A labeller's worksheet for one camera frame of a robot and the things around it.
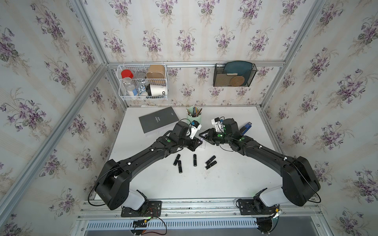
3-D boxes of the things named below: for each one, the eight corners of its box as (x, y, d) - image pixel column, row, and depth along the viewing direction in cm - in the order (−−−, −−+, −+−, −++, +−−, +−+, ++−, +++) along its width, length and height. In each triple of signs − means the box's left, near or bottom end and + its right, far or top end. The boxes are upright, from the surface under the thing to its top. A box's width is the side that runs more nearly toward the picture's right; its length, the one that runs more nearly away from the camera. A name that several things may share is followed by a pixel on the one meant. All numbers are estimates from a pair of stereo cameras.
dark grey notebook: (144, 133, 104) (142, 130, 102) (139, 119, 112) (138, 117, 110) (178, 120, 112) (178, 118, 110) (171, 108, 120) (171, 106, 118)
